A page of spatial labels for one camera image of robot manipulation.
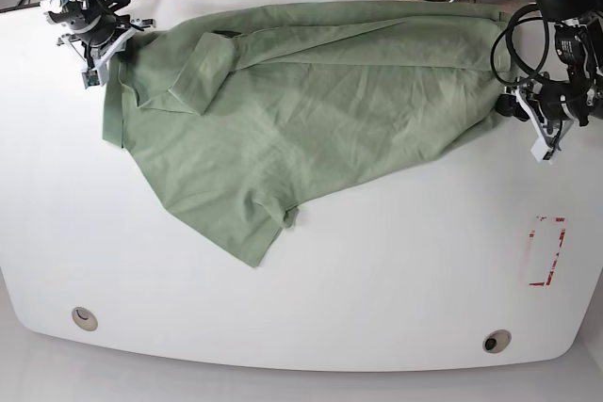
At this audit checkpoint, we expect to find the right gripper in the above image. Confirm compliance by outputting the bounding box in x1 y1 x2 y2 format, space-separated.
57 15 156 74

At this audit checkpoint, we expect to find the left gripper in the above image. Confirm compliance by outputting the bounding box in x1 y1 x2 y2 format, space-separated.
497 82 602 148

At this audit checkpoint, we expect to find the green polo shirt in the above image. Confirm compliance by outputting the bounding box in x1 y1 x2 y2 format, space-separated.
103 1 511 267

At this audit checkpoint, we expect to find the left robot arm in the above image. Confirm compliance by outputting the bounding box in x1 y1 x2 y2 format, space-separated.
496 0 602 162

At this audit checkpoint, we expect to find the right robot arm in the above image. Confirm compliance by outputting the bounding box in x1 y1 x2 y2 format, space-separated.
41 0 155 88

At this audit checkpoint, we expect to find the red tape rectangle marking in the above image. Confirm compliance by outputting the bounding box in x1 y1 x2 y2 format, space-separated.
523 216 567 287

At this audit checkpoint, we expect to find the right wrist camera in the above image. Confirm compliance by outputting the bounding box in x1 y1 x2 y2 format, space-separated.
82 67 108 89

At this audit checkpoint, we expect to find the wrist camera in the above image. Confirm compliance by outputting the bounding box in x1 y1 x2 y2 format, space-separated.
530 137 557 163
82 67 108 89

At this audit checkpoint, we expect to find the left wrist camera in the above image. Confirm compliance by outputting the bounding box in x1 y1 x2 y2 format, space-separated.
530 137 557 163

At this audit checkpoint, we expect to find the right table cable grommet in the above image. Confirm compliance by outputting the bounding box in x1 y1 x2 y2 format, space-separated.
482 330 512 354

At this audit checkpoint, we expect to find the table cable grommet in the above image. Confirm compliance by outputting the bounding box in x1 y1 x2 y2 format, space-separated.
482 330 512 354
72 307 98 332

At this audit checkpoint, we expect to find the left table cable grommet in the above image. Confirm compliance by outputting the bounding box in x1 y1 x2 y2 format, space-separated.
72 307 98 332

